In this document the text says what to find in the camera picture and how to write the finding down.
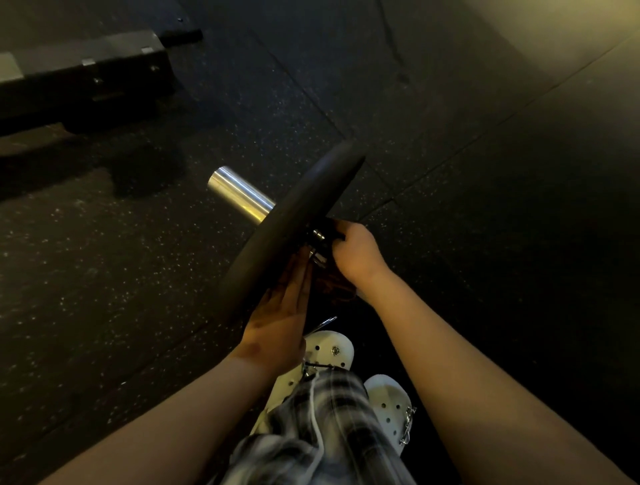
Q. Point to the person's right hand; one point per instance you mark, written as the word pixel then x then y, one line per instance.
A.
pixel 361 255

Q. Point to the person's left forearm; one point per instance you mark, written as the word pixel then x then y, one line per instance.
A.
pixel 180 429

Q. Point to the person's right forearm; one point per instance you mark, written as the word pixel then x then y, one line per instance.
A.
pixel 465 389

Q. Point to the silver steel barbell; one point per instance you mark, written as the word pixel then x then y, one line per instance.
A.
pixel 240 192

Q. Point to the black gym machine base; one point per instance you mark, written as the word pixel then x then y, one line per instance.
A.
pixel 85 75

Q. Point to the person's right fingers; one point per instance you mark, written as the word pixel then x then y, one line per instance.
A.
pixel 344 234

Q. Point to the white clog shoe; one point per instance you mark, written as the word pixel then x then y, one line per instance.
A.
pixel 390 409
pixel 327 349

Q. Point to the black round weight plate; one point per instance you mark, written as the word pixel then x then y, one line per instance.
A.
pixel 285 235

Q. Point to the person's left fingers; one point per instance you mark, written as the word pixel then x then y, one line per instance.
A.
pixel 294 287

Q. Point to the black white plaid trousers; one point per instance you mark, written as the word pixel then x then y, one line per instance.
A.
pixel 325 439

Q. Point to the person's left hand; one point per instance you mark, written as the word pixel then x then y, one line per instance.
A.
pixel 275 330

